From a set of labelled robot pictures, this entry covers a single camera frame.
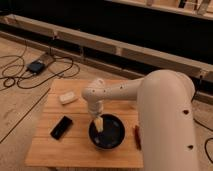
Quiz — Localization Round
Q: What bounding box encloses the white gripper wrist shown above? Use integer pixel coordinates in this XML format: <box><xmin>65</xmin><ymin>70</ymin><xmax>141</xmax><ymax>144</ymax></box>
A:
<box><xmin>88</xmin><ymin>101</ymin><xmax>103</xmax><ymax>132</ymax></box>

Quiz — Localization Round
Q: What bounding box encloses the dark ceramic bowl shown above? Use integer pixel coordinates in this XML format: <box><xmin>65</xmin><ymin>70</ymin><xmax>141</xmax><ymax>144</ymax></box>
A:
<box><xmin>88</xmin><ymin>114</ymin><xmax>125</xmax><ymax>149</ymax></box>

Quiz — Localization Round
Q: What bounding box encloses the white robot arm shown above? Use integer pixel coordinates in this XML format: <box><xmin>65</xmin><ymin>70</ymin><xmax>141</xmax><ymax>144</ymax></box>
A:
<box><xmin>82</xmin><ymin>69</ymin><xmax>199</xmax><ymax>171</ymax></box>

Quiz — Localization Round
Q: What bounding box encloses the white soap bar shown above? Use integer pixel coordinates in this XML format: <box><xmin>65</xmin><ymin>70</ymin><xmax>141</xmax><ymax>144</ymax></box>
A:
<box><xmin>59</xmin><ymin>91</ymin><xmax>78</xmax><ymax>105</ymax></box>

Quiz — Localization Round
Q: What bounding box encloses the red brown elongated object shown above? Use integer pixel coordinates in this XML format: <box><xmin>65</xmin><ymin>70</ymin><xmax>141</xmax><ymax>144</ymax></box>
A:
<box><xmin>134</xmin><ymin>125</ymin><xmax>142</xmax><ymax>150</ymax></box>

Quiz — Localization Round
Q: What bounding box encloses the wooden table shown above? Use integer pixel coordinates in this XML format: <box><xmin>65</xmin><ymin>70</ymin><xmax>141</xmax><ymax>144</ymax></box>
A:
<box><xmin>25</xmin><ymin>79</ymin><xmax>143</xmax><ymax>169</ymax></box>

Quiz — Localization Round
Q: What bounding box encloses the black rectangular remote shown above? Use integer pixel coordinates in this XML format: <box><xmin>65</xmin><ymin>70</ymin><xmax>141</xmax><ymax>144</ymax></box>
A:
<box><xmin>50</xmin><ymin>116</ymin><xmax>72</xmax><ymax>140</ymax></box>

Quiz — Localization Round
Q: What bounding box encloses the blue power adapter box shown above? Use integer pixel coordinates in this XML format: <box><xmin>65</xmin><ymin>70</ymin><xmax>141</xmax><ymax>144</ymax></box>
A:
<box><xmin>27</xmin><ymin>61</ymin><xmax>45</xmax><ymax>74</ymax></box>

